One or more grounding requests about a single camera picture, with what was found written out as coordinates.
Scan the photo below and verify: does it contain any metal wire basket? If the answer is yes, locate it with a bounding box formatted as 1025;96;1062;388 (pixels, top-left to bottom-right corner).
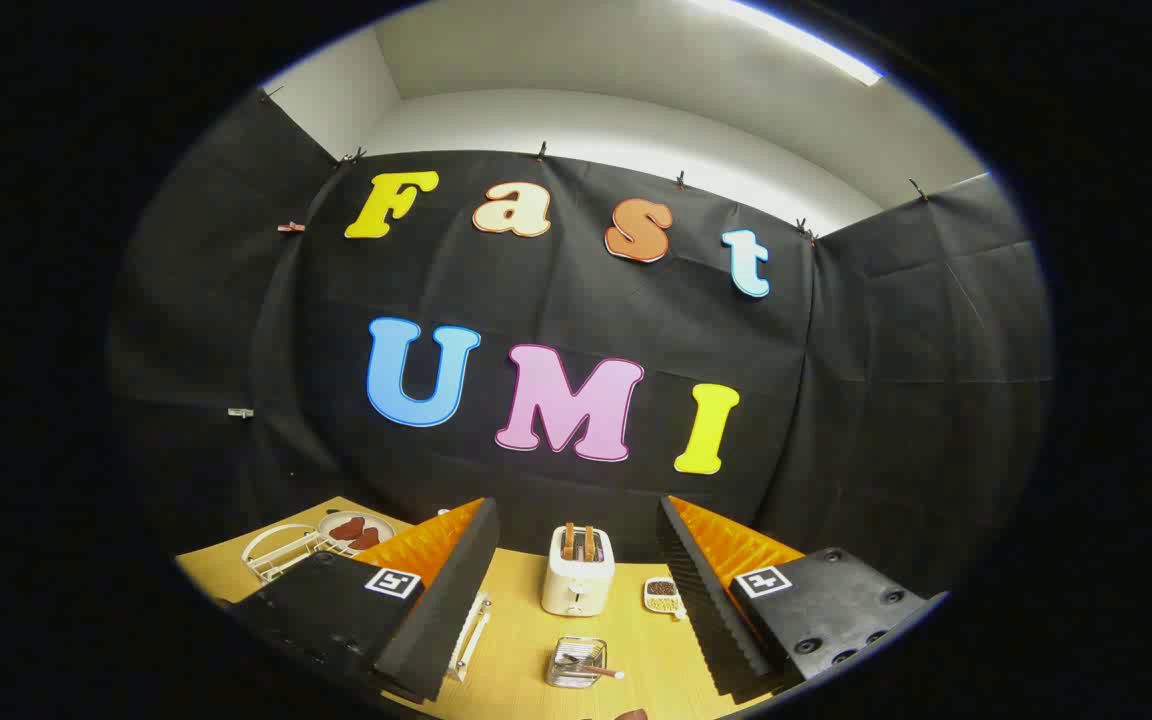
545;637;608;689

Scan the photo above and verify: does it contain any white divided snack dish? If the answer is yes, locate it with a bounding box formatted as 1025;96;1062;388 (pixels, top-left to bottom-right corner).
643;577;685;619

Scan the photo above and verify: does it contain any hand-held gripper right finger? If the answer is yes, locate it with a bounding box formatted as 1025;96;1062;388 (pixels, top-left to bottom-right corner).
656;495;949;701

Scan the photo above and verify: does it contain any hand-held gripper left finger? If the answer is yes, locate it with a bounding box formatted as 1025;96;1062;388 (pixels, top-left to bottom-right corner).
221;497;502;704

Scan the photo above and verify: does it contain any pink handled metal spoon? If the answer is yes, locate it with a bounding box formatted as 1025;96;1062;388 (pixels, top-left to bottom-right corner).
558;652;626;681

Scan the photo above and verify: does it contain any small white saucer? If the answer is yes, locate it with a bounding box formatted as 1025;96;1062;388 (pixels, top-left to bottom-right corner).
318;511;396;557

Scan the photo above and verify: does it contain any row of black clips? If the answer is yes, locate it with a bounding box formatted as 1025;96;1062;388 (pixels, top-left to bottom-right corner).
256;85;932;246

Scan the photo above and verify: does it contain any white wire dish rack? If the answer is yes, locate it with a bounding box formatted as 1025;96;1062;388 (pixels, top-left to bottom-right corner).
241;510;493;686

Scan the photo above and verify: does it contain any white toaster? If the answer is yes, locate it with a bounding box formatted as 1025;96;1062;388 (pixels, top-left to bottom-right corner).
541;525;616;618

